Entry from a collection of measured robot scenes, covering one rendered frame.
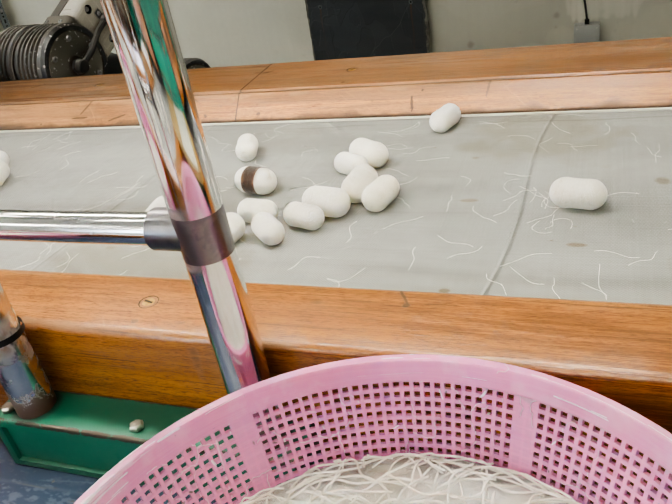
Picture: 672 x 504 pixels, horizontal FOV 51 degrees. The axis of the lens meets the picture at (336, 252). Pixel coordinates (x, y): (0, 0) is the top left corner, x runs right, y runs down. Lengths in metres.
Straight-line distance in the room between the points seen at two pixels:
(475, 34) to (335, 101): 1.97
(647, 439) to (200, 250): 0.19
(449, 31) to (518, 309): 2.33
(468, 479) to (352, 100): 0.44
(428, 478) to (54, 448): 0.23
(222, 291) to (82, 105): 0.56
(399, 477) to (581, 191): 0.23
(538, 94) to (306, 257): 0.28
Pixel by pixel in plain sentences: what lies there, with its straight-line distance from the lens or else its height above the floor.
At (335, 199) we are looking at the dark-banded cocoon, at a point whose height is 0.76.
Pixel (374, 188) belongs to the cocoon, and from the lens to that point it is 0.49.
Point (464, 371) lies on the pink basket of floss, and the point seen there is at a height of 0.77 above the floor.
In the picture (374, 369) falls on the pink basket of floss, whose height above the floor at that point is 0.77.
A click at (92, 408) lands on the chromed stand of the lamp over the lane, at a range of 0.44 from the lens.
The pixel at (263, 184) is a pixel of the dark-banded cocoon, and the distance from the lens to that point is 0.55.
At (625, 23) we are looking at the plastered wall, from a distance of 2.62.
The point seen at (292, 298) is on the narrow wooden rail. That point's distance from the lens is 0.38.
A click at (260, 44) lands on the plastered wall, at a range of 2.88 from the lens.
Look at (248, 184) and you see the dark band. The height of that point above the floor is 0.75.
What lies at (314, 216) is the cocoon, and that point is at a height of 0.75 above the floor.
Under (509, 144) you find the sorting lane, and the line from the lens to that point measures 0.59.
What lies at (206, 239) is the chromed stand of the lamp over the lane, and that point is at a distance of 0.30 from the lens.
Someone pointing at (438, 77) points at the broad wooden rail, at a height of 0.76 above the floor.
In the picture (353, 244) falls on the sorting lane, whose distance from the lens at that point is 0.47.
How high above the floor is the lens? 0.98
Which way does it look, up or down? 31 degrees down
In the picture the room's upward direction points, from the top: 11 degrees counter-clockwise
